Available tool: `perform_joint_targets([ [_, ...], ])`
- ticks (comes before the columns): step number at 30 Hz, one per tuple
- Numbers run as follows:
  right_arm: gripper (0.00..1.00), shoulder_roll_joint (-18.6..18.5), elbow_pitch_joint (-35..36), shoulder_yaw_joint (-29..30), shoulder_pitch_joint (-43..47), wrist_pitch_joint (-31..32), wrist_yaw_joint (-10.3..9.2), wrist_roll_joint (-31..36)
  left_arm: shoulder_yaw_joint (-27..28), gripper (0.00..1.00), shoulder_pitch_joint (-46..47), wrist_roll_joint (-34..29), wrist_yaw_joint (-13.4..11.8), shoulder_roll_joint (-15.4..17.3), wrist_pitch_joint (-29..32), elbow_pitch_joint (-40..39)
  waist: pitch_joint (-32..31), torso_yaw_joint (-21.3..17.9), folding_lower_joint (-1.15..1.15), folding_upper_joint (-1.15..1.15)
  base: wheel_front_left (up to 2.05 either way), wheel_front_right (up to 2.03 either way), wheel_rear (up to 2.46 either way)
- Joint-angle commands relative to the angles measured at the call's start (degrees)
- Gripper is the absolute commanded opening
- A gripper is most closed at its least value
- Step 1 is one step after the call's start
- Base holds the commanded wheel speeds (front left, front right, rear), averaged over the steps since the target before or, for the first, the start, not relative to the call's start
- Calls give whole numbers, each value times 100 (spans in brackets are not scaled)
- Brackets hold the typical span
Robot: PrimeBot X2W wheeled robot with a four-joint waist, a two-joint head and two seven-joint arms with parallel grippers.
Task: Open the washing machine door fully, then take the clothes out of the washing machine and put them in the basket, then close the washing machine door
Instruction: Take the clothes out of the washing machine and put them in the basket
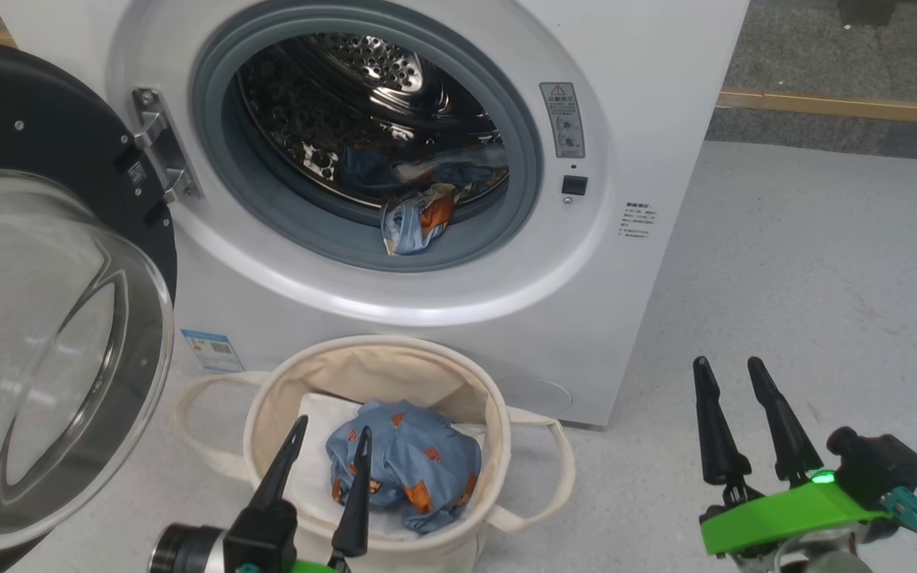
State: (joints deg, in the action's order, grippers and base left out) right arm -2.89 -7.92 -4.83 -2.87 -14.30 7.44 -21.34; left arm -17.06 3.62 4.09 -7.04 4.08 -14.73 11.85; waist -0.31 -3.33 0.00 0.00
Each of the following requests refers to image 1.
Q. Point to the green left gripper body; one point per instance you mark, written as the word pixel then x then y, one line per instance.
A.
pixel 314 567

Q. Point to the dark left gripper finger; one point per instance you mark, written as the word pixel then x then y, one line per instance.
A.
pixel 355 509
pixel 279 469

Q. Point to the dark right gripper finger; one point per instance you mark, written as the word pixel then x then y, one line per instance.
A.
pixel 721 438
pixel 789 434

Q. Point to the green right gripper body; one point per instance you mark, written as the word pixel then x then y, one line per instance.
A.
pixel 785 513

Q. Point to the blue fox print garment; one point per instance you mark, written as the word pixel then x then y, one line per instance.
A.
pixel 419 454

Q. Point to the blue orange cream garment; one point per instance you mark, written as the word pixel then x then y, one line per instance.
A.
pixel 419 227

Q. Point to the black round glass washer door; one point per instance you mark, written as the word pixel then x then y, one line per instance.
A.
pixel 52 119

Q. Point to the white folded basket liner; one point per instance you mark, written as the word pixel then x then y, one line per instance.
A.
pixel 311 469

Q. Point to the cream canvas laundry basket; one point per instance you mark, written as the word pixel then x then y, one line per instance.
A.
pixel 267 414

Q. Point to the black door latch socket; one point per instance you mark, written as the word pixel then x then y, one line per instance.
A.
pixel 575 185

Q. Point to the white front-load washing machine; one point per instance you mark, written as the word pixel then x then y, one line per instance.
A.
pixel 634 119

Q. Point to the grey rubber door gasket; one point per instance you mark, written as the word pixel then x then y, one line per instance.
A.
pixel 522 167

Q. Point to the metal door hinge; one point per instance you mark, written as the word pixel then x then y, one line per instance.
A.
pixel 165 147

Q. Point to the blue energy label sticker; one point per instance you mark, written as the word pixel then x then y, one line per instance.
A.
pixel 213 352

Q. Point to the round white filter cover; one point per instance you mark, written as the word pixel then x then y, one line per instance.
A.
pixel 538 398

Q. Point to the small printed text label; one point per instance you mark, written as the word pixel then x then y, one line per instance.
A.
pixel 638 220

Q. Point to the grey warning sticker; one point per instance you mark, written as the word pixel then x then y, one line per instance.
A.
pixel 562 119

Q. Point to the stainless steel washer drum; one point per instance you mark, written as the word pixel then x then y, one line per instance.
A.
pixel 307 103

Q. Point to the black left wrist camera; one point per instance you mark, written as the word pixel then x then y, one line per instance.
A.
pixel 259 537

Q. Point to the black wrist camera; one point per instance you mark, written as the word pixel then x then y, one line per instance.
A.
pixel 259 537
pixel 876 469

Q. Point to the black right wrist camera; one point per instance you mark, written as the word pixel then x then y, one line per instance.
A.
pixel 876 469

